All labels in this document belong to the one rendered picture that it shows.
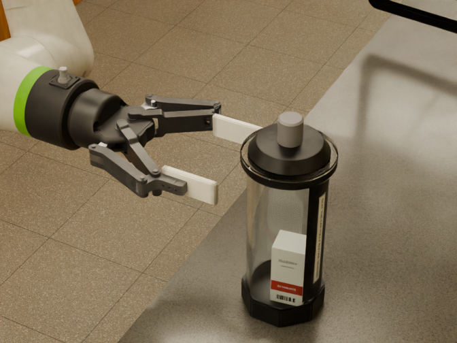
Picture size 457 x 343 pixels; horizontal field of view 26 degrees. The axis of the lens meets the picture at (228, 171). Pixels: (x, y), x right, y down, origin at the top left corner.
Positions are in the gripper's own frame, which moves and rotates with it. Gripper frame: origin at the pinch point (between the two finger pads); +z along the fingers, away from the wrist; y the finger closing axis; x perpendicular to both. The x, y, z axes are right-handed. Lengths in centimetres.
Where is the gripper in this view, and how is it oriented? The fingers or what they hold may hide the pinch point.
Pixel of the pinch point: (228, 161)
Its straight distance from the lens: 115.9
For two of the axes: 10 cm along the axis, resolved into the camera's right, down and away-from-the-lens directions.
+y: 4.7, -5.3, 7.0
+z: 8.8, 2.8, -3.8
